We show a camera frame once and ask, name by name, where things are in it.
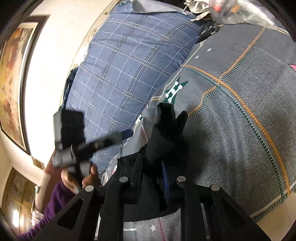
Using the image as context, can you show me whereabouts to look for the black pants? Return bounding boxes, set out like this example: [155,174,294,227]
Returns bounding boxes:
[123,103,189,222]

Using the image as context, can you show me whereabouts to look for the dark garment behind pillow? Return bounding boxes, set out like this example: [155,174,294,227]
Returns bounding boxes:
[59,67,78,110]

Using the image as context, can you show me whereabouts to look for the blue plaid pillow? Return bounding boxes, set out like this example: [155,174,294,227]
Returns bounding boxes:
[62,2,204,174]

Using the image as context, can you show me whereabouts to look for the person's left hand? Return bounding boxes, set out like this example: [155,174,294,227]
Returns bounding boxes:
[61,164,101,194]

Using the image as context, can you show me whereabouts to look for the grey star patterned bedsheet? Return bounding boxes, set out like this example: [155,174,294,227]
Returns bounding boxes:
[103,20,295,240]

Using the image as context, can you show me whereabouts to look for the framed wall painting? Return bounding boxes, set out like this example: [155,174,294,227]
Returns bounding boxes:
[1,15,49,155]

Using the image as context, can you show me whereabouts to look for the clutter pile beside bed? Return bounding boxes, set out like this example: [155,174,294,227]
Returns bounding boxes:
[184,0,253,26]

